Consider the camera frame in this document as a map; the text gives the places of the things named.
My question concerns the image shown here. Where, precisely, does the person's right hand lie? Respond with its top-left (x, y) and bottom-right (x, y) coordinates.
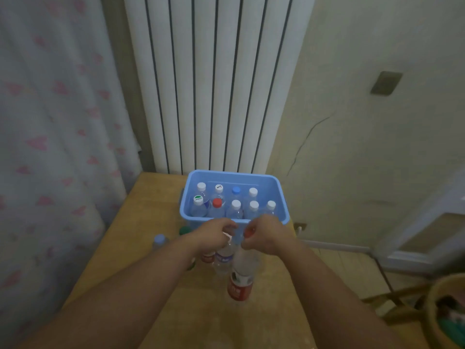
top-left (241, 214), bottom-right (300, 257)

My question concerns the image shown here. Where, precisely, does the person's left hand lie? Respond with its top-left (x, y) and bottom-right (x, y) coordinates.
top-left (187, 217), bottom-right (239, 257)

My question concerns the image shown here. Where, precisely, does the green cap bottle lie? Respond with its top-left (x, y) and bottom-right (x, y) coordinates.
top-left (178, 225), bottom-right (197, 271)

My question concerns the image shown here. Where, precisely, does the blue plastic bin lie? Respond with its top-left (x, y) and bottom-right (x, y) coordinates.
top-left (178, 169), bottom-right (291, 233)

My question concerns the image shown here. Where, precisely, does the person's left forearm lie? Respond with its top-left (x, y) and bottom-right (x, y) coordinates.
top-left (23, 236), bottom-right (204, 349)

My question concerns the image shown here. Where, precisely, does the person's right forearm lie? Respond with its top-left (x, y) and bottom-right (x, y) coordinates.
top-left (287, 243), bottom-right (407, 349)

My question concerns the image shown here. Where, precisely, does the white baseboard strip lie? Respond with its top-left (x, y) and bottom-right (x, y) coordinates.
top-left (299, 239), bottom-right (371, 254)

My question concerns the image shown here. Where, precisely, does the wooden table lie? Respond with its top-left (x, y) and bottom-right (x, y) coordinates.
top-left (62, 172), bottom-right (317, 349)

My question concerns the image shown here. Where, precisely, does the white ribbed radiator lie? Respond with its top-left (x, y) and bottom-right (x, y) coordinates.
top-left (123, 0), bottom-right (317, 175)

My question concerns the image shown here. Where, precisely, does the pink heart print curtain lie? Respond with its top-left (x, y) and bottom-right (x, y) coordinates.
top-left (0, 0), bottom-right (142, 349)

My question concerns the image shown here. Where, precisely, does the teal cloth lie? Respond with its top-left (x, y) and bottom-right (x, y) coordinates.
top-left (437, 316), bottom-right (465, 338)

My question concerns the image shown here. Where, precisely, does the white door frame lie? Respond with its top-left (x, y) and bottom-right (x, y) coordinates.
top-left (372, 170), bottom-right (465, 277)

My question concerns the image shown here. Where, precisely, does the grey wall plate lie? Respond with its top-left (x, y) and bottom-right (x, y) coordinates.
top-left (370, 71), bottom-right (403, 96)

